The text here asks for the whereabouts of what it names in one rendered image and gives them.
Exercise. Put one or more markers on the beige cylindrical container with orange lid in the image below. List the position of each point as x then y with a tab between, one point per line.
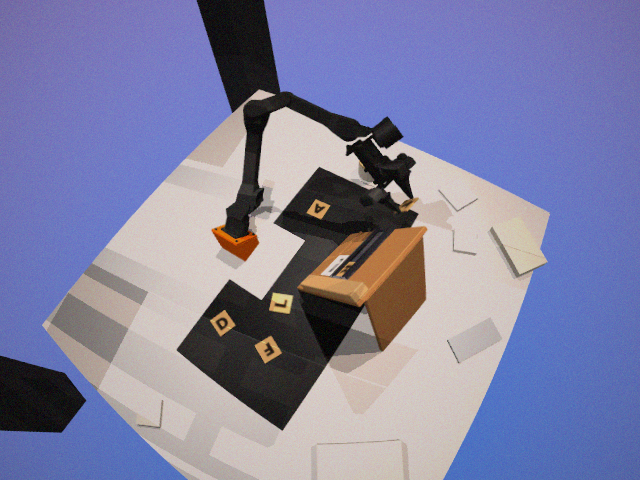
364	175

